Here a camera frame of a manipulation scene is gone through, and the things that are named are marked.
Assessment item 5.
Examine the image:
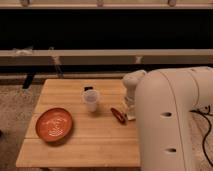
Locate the white sponge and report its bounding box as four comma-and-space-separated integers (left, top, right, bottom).
127, 106, 136, 121

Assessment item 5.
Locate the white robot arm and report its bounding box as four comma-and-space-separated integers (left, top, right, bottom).
122, 67, 213, 171

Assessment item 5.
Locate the small black object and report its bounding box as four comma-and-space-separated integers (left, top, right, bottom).
84, 87, 93, 91

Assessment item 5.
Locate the wooden table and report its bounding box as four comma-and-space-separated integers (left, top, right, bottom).
16, 79, 140, 168

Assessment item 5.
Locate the orange round plate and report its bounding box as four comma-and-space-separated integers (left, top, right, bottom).
35, 108, 73, 143

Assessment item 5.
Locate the black cable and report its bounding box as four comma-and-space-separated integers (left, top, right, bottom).
189, 105, 213, 168

